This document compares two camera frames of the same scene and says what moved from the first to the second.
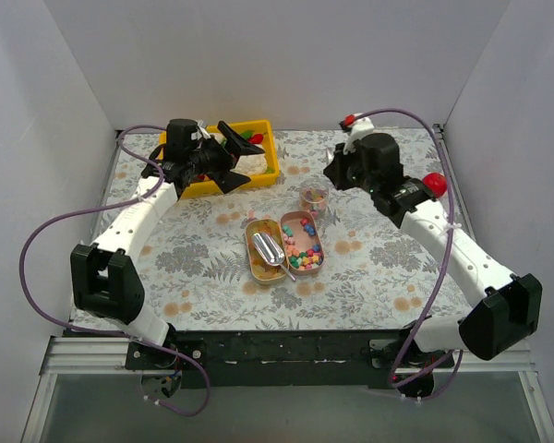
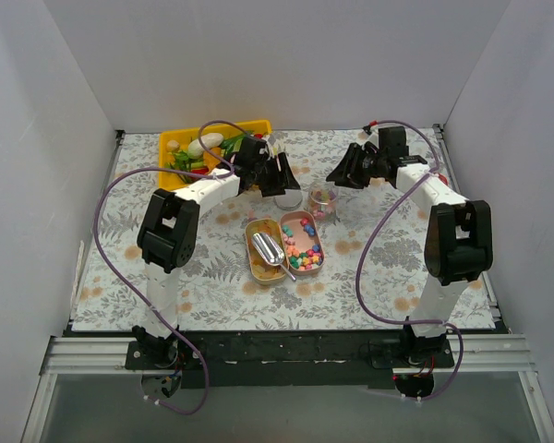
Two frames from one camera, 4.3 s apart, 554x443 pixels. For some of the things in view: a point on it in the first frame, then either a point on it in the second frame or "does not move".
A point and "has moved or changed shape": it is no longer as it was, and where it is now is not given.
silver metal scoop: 270,250 does not move
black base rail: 221,359 does not move
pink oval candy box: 301,241 does not move
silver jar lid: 329,154 to 289,200
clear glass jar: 313,196 has moved or changed shape
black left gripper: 226,155 to 271,174
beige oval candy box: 262,270 does not move
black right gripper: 338,171 to 365,162
